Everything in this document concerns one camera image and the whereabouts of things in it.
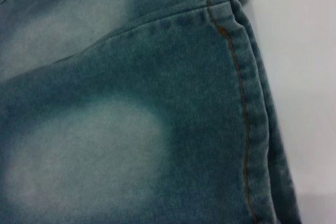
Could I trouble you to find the blue washed denim shorts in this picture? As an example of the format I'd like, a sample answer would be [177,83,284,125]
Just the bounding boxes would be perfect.
[0,0,302,224]

